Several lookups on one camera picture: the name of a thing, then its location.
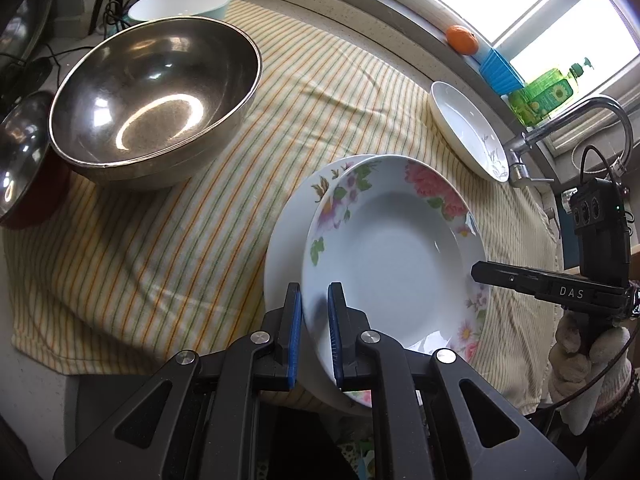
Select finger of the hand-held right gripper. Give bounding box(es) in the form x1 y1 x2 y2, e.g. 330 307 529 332
471 260 552 304

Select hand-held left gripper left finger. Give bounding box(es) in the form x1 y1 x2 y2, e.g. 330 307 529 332
52 282 303 480

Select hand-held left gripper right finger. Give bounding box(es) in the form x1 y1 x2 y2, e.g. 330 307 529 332
327 281 576 480

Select white plate pink blossom print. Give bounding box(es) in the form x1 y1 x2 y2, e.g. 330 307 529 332
263 154 381 416

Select white plate pink green flowers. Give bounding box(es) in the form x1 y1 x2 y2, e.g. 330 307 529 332
301 155 488 408

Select white plate grey floral print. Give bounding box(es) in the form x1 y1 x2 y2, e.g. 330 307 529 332
430 81 511 183

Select large steel bowl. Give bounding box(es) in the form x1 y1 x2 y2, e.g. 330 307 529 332
48 16 263 192

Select small steel bowl red outside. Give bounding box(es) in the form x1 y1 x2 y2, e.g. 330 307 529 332
0 91 71 231

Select person's right hand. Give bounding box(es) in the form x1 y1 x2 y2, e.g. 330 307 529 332
548 310 635 436

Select blue knife holder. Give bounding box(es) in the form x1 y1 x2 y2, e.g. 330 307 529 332
560 210 581 273

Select chrome faucet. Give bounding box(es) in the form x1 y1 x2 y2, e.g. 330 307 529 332
502 95 635 189

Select green dish soap bottle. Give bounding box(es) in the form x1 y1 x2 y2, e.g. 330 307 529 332
507 57 596 128

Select striped yellow towel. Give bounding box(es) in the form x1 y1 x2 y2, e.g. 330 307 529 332
4 0 563 416

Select blue fluted cup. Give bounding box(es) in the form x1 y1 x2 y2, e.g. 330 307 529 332
479 46 526 95

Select orange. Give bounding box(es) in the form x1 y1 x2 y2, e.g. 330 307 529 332
446 25 480 56

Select white framed window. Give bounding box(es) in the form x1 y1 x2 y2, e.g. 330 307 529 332
340 0 640 161

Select white bowl teal outside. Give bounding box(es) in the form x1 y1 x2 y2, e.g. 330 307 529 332
127 0 233 26

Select steel pot lid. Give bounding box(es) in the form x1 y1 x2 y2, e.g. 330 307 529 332
0 0 56 91

